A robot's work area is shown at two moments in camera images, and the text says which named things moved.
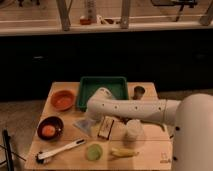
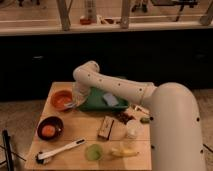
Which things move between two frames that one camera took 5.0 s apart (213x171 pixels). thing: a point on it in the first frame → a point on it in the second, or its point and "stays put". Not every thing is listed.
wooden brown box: [105, 128] stays put
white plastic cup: [134, 130] stays put
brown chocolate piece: [123, 119] stays put
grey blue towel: [84, 124] → [70, 105]
